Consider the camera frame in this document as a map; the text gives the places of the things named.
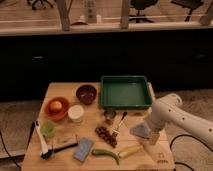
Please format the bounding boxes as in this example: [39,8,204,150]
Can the orange bowl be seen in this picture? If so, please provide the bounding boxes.
[45,97,69,121]

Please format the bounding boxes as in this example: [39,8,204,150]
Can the wooden block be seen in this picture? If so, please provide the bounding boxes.
[53,135,77,149]

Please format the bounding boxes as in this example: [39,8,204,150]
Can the black cable left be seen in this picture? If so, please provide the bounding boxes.
[0,129,22,169]

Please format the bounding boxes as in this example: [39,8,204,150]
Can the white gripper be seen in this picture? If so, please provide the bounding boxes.
[145,108,166,145]

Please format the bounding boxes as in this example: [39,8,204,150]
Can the metal spoon black handle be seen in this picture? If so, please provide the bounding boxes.
[112,112,127,137]

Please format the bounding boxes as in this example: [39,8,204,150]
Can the black cable right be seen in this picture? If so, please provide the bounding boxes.
[169,133,213,171]

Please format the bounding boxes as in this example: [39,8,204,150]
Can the green plastic cup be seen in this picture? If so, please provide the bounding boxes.
[40,120,55,138]

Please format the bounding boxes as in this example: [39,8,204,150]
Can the white cup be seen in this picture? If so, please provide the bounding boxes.
[68,105,84,123]

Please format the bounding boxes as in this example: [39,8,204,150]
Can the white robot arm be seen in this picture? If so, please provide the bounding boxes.
[145,93,213,147]

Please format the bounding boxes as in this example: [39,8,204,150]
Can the black handled knife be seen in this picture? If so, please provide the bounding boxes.
[40,143,78,160]

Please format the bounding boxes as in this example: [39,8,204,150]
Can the green plastic tray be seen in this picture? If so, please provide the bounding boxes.
[100,76,152,110]

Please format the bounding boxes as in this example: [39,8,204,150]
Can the black cable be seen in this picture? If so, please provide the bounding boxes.
[169,133,213,171]
[0,129,22,169]

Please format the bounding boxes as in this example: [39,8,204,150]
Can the blue sponge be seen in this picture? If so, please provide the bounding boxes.
[73,137,94,162]

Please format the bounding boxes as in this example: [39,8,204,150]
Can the brown grape bunch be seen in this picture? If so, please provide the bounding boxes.
[95,126,117,148]

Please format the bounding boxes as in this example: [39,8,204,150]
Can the egg in orange bowl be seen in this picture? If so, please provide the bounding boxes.
[49,101,62,112]

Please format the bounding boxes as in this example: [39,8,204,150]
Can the blue-grey towel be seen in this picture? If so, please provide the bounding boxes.
[130,122,150,139]

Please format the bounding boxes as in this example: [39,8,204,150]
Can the white handled brush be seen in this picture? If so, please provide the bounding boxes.
[34,120,48,159]

